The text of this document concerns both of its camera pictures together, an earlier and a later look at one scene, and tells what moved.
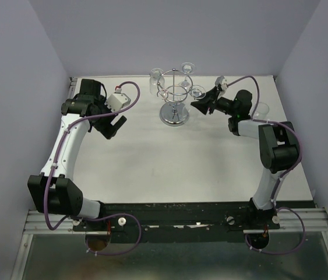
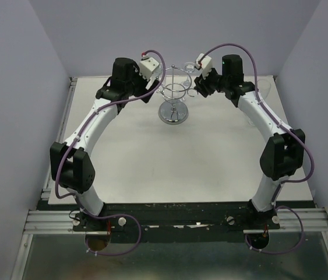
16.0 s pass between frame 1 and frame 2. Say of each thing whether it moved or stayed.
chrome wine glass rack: stayed
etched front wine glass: moved
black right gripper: moved
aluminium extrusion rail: stayed
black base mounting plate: stayed
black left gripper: moved
